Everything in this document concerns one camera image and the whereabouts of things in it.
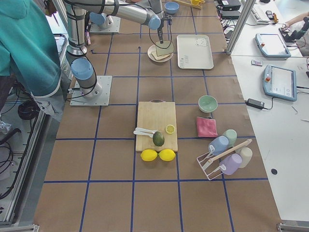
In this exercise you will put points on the white wire cup rack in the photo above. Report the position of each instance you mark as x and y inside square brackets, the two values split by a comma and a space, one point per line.
[210, 163]

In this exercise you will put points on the cream bear tray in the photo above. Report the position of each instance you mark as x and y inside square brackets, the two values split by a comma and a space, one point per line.
[194, 52]

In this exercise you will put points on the wooden cutting board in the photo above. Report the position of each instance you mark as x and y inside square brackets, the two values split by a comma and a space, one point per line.
[156, 116]

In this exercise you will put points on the bread slice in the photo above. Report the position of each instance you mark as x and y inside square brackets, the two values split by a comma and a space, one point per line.
[161, 57]
[164, 48]

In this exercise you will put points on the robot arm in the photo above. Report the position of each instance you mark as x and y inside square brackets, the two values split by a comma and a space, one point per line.
[144, 12]
[101, 20]

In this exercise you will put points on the black power adapter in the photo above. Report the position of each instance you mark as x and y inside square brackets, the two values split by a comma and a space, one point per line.
[255, 103]

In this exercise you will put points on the avocado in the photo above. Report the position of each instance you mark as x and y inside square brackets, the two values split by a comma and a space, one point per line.
[158, 138]

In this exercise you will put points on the cream round plate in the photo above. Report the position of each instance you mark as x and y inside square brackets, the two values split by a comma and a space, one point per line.
[152, 48]

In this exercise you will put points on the bread slice under egg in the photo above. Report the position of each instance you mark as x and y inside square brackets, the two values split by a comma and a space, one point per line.
[161, 57]

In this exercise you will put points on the green cup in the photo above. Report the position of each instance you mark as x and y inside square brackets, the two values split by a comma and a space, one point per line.
[231, 135]

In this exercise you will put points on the far teach pendant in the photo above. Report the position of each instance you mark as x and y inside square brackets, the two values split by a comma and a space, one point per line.
[272, 46]

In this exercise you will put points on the blue cup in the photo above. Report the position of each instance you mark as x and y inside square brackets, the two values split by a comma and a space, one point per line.
[218, 145]

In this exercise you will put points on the purple cup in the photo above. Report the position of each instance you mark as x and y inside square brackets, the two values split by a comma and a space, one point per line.
[230, 164]

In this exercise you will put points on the yellow lemon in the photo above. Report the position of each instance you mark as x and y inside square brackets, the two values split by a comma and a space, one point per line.
[148, 155]
[167, 155]

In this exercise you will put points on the right yellow lemon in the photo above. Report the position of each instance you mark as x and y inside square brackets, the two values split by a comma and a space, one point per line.
[167, 155]

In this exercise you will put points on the left yellow lemon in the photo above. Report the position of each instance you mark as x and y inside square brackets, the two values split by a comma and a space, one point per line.
[148, 155]

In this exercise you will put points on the green bowl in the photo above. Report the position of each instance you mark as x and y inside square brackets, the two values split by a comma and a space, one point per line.
[207, 104]

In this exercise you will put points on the teach pendant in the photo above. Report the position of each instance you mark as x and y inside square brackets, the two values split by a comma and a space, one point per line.
[280, 83]
[272, 46]

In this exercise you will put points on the pink cloth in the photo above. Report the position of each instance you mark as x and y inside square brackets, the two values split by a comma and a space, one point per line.
[206, 127]

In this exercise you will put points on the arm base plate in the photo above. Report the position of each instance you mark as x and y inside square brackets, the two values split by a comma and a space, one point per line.
[113, 29]
[92, 97]

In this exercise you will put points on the aluminium frame post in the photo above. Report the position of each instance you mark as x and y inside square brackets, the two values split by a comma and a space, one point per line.
[239, 26]

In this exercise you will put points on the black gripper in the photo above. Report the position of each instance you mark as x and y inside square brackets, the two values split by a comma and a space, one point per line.
[160, 33]

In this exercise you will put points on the person in teal hoodie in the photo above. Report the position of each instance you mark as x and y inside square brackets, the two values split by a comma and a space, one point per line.
[29, 55]

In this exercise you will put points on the lemon slice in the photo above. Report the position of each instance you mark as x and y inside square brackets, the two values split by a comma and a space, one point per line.
[170, 129]

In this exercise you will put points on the blue bowl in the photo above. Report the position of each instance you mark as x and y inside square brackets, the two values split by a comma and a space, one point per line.
[171, 7]

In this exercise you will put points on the white plastic fork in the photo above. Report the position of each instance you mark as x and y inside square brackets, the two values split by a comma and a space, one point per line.
[145, 130]

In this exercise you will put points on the near teach pendant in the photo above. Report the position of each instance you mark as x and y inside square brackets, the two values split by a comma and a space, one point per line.
[280, 83]

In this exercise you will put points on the cream cup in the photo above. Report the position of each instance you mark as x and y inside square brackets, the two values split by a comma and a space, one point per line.
[246, 155]

